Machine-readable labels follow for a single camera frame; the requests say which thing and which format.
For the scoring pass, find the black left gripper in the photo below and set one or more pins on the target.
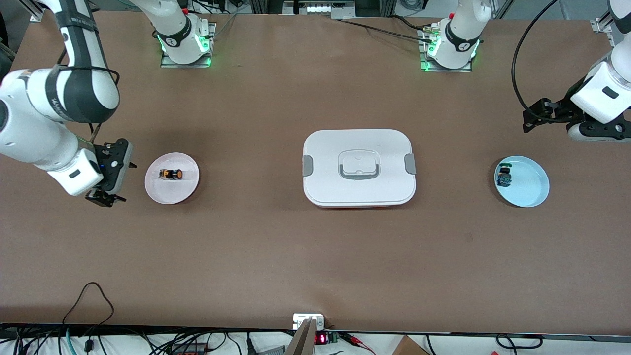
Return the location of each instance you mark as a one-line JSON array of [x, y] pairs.
[[563, 109]]

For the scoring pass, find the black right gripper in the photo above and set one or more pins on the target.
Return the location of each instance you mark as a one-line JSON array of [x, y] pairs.
[[100, 196]]

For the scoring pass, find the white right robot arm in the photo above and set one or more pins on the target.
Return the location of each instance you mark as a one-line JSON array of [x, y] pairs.
[[29, 128]]

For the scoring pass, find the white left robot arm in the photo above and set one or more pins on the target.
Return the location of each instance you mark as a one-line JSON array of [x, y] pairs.
[[461, 34]]

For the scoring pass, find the light blue round plate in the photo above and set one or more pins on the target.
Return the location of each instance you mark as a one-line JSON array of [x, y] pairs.
[[530, 182]]

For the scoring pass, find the pink round plate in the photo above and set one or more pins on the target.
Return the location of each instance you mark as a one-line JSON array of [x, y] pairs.
[[172, 195]]

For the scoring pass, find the black power adapter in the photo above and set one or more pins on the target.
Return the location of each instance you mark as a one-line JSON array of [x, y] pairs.
[[192, 349]]

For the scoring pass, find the white lidded container box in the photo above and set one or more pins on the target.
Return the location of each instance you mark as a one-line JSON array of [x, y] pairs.
[[325, 167]]

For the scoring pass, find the grey plug adapter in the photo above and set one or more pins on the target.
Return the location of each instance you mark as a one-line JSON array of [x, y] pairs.
[[271, 351]]

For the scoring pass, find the small white box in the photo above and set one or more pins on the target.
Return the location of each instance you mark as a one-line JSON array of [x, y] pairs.
[[301, 319]]

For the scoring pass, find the grey metal bar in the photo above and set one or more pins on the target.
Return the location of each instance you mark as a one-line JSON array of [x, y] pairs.
[[301, 342]]

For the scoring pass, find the red digit display module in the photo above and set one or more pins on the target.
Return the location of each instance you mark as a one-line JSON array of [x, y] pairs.
[[321, 338]]

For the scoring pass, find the brown cardboard piece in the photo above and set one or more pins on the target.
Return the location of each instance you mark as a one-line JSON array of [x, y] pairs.
[[409, 346]]

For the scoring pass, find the red black clip leads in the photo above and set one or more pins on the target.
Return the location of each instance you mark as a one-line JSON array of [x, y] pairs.
[[352, 339]]

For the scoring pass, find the aluminium left arm base plate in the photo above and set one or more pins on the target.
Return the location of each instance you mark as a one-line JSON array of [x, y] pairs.
[[446, 69]]

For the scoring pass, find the aluminium profile rail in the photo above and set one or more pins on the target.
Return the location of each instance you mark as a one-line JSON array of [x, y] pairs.
[[35, 12], [602, 23]]

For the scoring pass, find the aluminium right arm base plate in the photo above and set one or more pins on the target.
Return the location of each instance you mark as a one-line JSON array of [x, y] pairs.
[[187, 64]]

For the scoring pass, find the aluminium frame with sockets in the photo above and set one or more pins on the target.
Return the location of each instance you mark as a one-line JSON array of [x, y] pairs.
[[296, 7]]

